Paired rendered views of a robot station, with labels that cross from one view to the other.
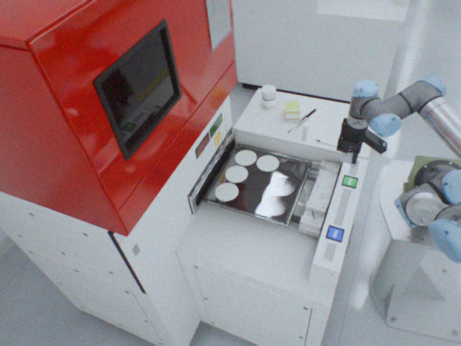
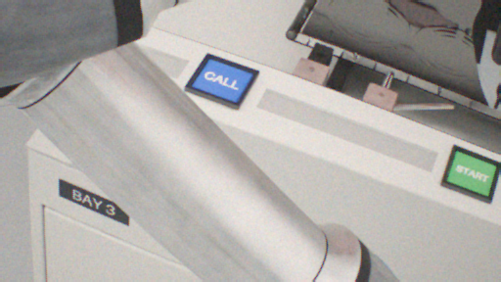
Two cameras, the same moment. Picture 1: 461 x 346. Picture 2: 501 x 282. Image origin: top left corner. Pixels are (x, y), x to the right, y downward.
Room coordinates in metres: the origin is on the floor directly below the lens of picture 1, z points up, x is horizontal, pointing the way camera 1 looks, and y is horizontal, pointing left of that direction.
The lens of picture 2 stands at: (0.52, -1.10, 1.67)
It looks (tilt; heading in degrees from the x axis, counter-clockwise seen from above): 45 degrees down; 75
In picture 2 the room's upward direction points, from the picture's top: 11 degrees clockwise
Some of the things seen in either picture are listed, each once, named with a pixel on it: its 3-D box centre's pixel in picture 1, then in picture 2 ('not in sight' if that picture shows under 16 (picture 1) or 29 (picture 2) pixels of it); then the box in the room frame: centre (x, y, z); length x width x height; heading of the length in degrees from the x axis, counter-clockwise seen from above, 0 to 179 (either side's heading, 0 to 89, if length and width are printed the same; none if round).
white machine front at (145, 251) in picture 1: (189, 179); not in sight; (0.98, 0.17, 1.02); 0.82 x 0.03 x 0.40; 152
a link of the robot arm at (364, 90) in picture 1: (364, 99); not in sight; (0.93, -0.45, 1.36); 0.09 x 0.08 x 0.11; 10
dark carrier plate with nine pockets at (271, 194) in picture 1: (259, 180); (467, 7); (1.04, -0.11, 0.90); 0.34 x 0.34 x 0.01; 62
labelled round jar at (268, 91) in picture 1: (269, 96); not in sight; (1.48, -0.22, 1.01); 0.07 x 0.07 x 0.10
